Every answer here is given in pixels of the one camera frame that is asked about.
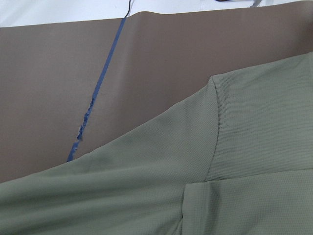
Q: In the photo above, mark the green long-sleeve shirt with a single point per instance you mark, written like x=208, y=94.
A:
x=235, y=158

